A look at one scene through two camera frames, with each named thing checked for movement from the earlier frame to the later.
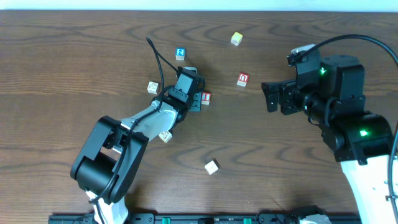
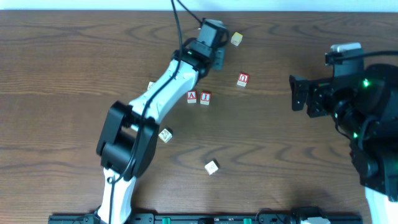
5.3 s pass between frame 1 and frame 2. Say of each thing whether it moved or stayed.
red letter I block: stayed
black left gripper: moved
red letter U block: stayed
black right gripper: moved
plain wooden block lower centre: stayed
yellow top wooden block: stayed
